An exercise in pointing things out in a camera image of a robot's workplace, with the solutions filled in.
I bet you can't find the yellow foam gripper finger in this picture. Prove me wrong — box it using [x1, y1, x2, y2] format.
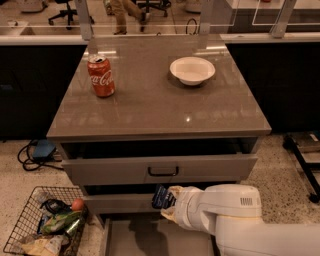
[168, 186, 184, 199]
[160, 206, 176, 222]

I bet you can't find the dark blue rxbar wrapper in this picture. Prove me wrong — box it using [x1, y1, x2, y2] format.
[152, 184, 176, 209]

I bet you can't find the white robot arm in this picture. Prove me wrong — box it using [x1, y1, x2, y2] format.
[153, 184, 320, 256]

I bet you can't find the bottom grey drawer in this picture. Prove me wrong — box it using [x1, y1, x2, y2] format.
[100, 213, 221, 256]

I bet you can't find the grey drawer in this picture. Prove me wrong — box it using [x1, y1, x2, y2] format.
[62, 154, 257, 185]
[100, 213, 221, 256]
[84, 194, 157, 215]

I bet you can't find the top grey drawer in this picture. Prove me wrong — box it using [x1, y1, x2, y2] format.
[62, 154, 257, 185]

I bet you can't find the middle grey drawer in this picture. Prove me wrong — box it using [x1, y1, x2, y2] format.
[84, 194, 157, 215]

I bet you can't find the grey drawer cabinet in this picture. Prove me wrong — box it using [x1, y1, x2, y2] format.
[46, 34, 273, 256]

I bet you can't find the orange ball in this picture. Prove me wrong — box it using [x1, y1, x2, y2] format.
[71, 198, 84, 211]

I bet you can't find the green snack bag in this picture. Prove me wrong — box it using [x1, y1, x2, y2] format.
[40, 211, 81, 234]

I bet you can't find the yellow snack bag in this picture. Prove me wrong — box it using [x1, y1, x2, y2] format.
[21, 235, 64, 256]

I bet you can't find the white bowl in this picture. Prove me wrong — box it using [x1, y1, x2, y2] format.
[170, 57, 216, 86]

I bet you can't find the black rolling cart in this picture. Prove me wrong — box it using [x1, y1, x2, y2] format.
[283, 131, 320, 203]

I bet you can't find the blue foot pedal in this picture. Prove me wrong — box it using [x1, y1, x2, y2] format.
[32, 139, 56, 161]

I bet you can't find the red coca-cola can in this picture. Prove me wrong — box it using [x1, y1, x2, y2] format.
[87, 54, 115, 98]

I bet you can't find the black office chair right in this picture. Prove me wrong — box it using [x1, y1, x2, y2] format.
[135, 0, 171, 17]

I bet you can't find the black office chair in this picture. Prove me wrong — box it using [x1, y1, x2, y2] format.
[48, 0, 96, 31]
[135, 0, 171, 17]

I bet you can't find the black office chair left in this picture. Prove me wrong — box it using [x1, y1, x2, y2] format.
[48, 0, 96, 31]

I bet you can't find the black wire basket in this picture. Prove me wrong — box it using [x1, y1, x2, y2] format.
[3, 186, 88, 256]

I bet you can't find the black floor cable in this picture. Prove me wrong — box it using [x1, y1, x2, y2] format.
[17, 139, 64, 172]

